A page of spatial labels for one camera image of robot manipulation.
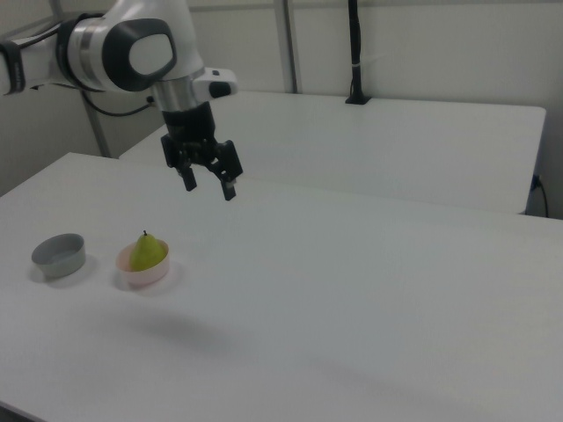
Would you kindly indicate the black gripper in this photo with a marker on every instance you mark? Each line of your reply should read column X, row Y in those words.
column 189, row 127

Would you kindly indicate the green pear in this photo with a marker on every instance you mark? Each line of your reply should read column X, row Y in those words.
column 147, row 252

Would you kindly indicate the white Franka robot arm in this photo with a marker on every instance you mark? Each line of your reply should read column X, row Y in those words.
column 145, row 57

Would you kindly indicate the pink plastic bowl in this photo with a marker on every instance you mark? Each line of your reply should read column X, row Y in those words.
column 147, row 277

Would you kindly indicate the grey plastic bowl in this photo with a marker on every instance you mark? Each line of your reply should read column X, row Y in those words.
column 59, row 257

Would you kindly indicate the white side table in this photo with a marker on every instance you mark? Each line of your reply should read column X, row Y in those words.
column 374, row 149

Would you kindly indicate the black clamped camera pole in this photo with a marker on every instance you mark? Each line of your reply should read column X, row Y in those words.
column 356, row 57

